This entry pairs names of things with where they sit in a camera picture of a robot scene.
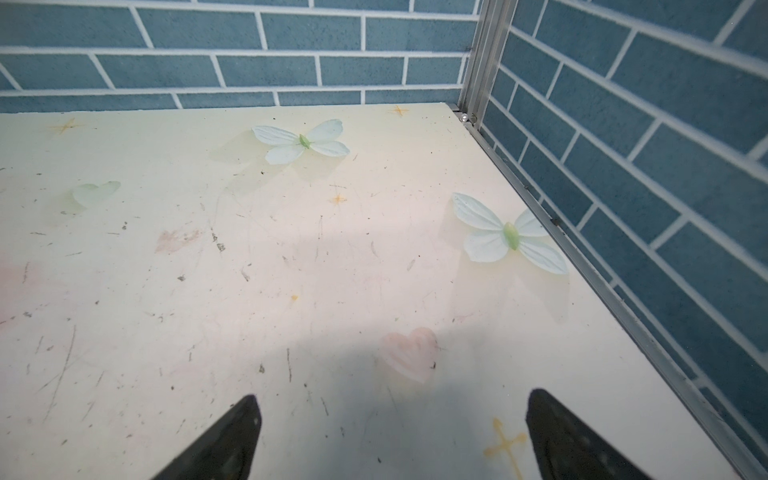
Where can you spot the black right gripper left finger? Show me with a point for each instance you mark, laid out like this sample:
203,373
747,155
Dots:
225,451

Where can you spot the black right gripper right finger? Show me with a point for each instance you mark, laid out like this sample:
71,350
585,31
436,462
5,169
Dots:
567,448

